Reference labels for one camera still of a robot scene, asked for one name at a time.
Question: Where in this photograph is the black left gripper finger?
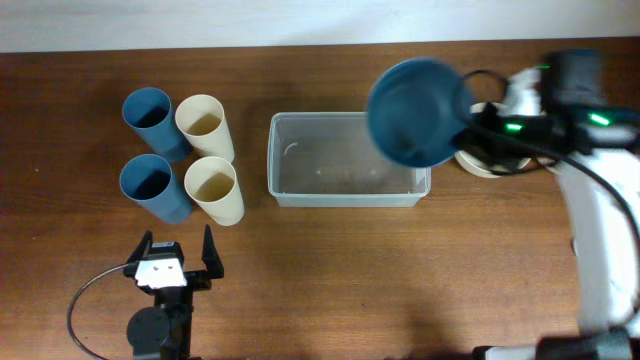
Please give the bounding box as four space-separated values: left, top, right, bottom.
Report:
201 225 224 278
127 230 153 264

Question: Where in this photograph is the cream bowl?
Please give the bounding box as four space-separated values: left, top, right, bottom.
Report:
453 101 532 179

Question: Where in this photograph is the cream cup front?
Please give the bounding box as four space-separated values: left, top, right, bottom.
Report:
184 156 245 226

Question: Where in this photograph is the cream cup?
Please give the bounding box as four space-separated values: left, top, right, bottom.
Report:
175 94 235 162
184 156 245 226

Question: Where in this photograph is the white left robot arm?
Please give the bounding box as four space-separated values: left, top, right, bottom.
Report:
123 226 224 360

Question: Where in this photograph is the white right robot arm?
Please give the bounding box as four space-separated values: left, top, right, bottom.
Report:
456 50 639 360

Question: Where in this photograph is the clear plastic storage container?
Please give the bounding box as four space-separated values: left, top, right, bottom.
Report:
267 112 431 207

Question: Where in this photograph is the blue cup front left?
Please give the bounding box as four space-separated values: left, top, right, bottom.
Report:
119 154 192 224

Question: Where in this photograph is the blue cup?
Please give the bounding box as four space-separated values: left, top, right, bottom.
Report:
121 87 193 163
119 154 192 224

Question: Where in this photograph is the blue cup rear left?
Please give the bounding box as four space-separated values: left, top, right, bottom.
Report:
121 87 193 163

